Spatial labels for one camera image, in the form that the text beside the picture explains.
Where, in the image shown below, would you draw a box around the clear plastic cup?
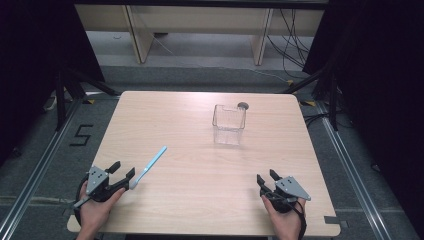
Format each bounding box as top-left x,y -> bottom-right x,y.
212,103 -> 248,132

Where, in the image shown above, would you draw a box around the beige wooden desk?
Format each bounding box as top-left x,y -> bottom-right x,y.
74,3 -> 326,66

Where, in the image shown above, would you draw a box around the light blue toothbrush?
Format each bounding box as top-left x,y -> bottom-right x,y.
129,145 -> 168,191

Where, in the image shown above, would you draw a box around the grey tape piece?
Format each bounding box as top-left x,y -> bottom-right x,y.
324,215 -> 348,230

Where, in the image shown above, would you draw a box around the metal floor rail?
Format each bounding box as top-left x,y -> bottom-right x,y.
0,98 -> 84,240
314,101 -> 395,240

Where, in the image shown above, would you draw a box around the person's left hand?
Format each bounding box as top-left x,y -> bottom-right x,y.
79,181 -> 126,233

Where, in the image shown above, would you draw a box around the black metal stand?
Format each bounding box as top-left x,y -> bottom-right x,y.
281,65 -> 340,132
54,67 -> 122,132

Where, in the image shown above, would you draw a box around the black tape floor mark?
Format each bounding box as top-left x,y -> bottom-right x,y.
69,124 -> 95,148

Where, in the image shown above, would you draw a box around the black curtain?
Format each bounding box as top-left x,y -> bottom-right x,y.
0,0 -> 106,168
302,0 -> 424,231

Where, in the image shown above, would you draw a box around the black hanging cables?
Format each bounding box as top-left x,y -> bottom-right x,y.
265,9 -> 315,80

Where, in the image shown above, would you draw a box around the thin white floor cable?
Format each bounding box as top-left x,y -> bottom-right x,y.
247,67 -> 290,83

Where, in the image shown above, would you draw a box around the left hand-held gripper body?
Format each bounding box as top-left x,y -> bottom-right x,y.
72,165 -> 130,210

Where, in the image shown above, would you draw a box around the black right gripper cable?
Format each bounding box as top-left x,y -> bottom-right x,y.
293,199 -> 308,240

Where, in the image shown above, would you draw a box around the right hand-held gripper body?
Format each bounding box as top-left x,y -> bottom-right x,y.
260,176 -> 312,214

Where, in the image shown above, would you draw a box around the person's right hand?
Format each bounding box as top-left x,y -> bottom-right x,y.
261,195 -> 306,240

